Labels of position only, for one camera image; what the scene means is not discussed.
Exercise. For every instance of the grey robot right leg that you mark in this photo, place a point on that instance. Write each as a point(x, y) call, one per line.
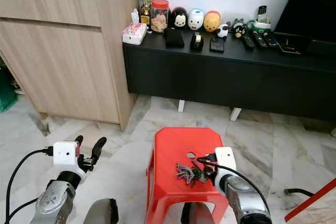
point(197, 214)

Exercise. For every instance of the black handset standing upright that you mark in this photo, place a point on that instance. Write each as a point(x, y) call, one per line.
point(262, 12)

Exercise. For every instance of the white round plush toy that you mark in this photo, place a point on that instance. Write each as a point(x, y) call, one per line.
point(196, 19)

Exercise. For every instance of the grey robot leg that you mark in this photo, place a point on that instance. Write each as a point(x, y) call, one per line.
point(101, 212)
point(197, 214)

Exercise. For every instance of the small panda figure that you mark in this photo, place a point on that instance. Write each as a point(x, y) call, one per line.
point(223, 30)

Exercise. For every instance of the black table leg foot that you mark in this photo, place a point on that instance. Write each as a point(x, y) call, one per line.
point(299, 191)

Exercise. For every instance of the grey robot left leg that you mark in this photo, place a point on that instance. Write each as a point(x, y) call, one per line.
point(101, 212)

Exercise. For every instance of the yellow bear plush toy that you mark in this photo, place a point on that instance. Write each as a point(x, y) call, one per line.
point(212, 22)

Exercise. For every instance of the red-lidded snack jar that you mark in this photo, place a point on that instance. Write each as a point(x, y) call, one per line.
point(159, 18)

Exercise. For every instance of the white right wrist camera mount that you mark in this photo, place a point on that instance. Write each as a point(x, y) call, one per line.
point(224, 161)

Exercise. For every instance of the dark key bunch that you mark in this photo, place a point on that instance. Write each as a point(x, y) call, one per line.
point(185, 174)

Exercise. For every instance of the black mouse plush toy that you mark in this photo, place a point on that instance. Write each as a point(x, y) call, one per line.
point(179, 19)

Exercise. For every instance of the black tape dispenser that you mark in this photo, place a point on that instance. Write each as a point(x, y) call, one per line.
point(197, 41)

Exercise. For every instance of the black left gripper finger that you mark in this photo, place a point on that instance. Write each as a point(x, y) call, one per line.
point(97, 149)
point(79, 139)

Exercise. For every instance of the red plastic stool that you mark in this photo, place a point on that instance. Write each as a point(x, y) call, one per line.
point(170, 150)

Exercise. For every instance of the green and white bowl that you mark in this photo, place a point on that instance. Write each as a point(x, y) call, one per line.
point(262, 24)

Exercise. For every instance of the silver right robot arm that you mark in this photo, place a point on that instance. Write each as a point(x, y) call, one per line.
point(247, 203)

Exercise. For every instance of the small black cat figure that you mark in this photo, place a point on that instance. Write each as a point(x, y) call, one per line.
point(239, 28)

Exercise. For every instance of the black remote with red buttons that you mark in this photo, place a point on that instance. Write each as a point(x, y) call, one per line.
point(273, 41)

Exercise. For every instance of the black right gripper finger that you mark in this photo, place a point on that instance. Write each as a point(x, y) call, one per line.
point(198, 178)
point(195, 167)

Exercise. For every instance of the light wooden cabinet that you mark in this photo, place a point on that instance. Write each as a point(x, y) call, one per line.
point(63, 56)

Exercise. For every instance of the pink tissue pack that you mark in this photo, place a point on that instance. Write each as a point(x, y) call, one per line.
point(134, 33)

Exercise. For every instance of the red bar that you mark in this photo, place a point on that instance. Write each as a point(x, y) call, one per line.
point(312, 199)

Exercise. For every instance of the green bag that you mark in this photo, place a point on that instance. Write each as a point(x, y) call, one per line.
point(8, 93)

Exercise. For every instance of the black TV console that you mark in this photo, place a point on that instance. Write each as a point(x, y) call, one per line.
point(220, 77)

